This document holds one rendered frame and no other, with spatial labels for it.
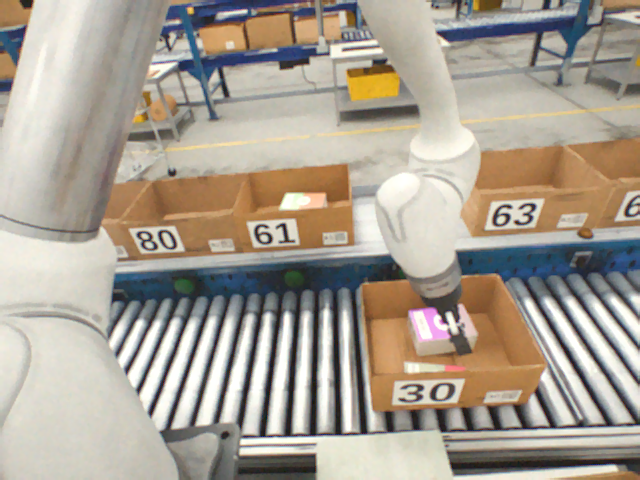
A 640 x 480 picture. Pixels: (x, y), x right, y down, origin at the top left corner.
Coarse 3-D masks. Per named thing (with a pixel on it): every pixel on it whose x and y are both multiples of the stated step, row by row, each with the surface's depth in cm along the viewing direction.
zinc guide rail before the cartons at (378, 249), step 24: (456, 240) 118; (480, 240) 117; (504, 240) 116; (528, 240) 115; (552, 240) 114; (576, 240) 112; (600, 240) 112; (120, 264) 127; (144, 264) 126; (168, 264) 124; (192, 264) 123; (216, 264) 122; (240, 264) 121
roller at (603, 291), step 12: (588, 276) 120; (600, 276) 118; (600, 288) 115; (600, 300) 114; (612, 300) 111; (612, 312) 109; (624, 312) 106; (624, 324) 105; (636, 324) 103; (636, 336) 101
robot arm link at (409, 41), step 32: (384, 0) 33; (416, 0) 34; (384, 32) 36; (416, 32) 37; (416, 64) 41; (416, 96) 49; (448, 96) 50; (448, 128) 55; (416, 160) 59; (448, 160) 56
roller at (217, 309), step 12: (216, 300) 128; (216, 312) 124; (216, 324) 120; (204, 336) 116; (216, 336) 118; (204, 348) 112; (204, 360) 109; (192, 372) 106; (204, 372) 107; (192, 384) 103; (192, 396) 100; (180, 408) 97; (192, 408) 98; (180, 420) 95; (192, 420) 97
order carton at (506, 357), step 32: (384, 288) 104; (480, 288) 104; (384, 320) 112; (480, 320) 109; (512, 320) 94; (384, 352) 103; (416, 352) 102; (480, 352) 100; (512, 352) 95; (384, 384) 83; (480, 384) 83; (512, 384) 83
